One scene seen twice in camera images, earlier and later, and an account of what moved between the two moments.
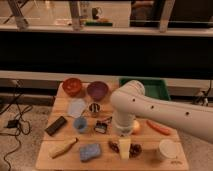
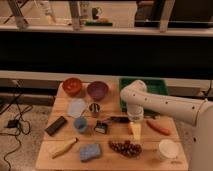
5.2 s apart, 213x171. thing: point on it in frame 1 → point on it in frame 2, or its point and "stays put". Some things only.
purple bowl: x=97 y=90 stays put
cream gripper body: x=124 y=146 → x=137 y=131
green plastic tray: x=155 y=87 stays put
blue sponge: x=88 y=151 stays put
